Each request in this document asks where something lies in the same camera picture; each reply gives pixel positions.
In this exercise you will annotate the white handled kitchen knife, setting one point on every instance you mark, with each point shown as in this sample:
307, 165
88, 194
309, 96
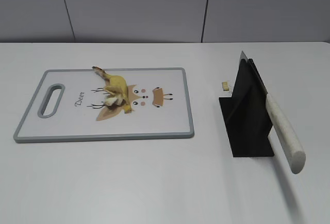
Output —
287, 136

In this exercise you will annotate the small yellow banana piece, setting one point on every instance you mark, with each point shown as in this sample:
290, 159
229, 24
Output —
127, 108

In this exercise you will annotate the yellow banana with stem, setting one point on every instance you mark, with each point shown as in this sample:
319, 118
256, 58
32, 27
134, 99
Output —
116, 87

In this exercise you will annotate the small banana slice on table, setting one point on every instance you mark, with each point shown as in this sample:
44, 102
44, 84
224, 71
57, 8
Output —
225, 86

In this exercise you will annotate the white deer cutting board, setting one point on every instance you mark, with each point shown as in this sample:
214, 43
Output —
68, 106

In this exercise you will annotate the black knife stand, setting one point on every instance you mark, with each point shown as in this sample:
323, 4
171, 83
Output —
245, 116

